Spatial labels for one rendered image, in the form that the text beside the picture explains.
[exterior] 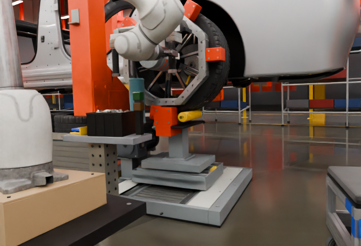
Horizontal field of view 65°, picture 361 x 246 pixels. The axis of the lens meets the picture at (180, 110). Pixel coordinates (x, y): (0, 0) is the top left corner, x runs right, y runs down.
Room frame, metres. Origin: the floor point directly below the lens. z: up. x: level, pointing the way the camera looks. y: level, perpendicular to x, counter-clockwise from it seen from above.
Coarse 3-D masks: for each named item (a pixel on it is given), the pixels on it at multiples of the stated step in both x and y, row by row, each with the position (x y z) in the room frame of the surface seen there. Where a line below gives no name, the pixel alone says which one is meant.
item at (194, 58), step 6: (186, 48) 2.16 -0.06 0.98; (192, 48) 2.14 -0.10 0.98; (186, 60) 2.12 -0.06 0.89; (192, 60) 2.10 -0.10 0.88; (198, 60) 2.08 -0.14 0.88; (198, 66) 2.08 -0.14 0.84; (180, 72) 2.19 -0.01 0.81; (186, 72) 2.12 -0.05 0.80; (186, 78) 2.17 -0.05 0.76; (192, 78) 2.15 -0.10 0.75; (186, 84) 2.17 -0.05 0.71
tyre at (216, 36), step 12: (204, 24) 1.64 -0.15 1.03; (216, 36) 1.62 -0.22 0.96; (228, 48) 1.79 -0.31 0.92; (228, 60) 1.77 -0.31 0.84; (216, 72) 1.61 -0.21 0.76; (228, 72) 1.79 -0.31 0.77; (204, 84) 1.64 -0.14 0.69; (216, 84) 1.67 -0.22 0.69; (192, 96) 1.67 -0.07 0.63; (204, 96) 1.65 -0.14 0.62; (180, 108) 1.71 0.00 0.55; (192, 108) 1.70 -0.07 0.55
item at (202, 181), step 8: (136, 168) 1.83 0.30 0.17; (144, 168) 1.82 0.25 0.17; (208, 168) 1.84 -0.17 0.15; (216, 168) 1.77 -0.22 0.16; (136, 176) 1.77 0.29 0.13; (144, 176) 1.75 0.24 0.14; (152, 176) 1.72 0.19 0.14; (160, 176) 1.70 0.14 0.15; (168, 176) 1.68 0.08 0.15; (176, 176) 1.66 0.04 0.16; (184, 176) 1.63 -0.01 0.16; (192, 176) 1.61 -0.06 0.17; (200, 176) 1.65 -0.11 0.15; (208, 176) 1.63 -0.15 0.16; (216, 176) 1.77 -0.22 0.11; (160, 184) 1.70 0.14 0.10; (168, 184) 1.68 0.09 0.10; (176, 184) 1.66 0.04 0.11; (184, 184) 1.63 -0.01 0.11; (192, 184) 1.61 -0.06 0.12; (200, 184) 1.59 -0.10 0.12; (208, 184) 1.63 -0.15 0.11
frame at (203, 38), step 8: (184, 16) 1.60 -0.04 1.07; (136, 24) 1.73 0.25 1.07; (192, 24) 1.58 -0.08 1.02; (192, 32) 1.58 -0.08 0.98; (200, 32) 1.56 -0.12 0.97; (200, 40) 1.56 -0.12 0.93; (208, 40) 1.61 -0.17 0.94; (200, 48) 1.56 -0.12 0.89; (200, 56) 1.56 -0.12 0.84; (128, 64) 1.76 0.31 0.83; (200, 64) 1.56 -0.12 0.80; (208, 64) 1.60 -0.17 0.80; (128, 72) 1.76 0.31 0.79; (200, 72) 1.56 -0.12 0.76; (208, 72) 1.60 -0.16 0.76; (200, 80) 1.56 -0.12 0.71; (192, 88) 1.58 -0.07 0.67; (184, 96) 1.60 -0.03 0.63; (152, 104) 1.69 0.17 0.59; (160, 104) 1.67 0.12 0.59; (168, 104) 1.65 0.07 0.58; (176, 104) 1.62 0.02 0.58
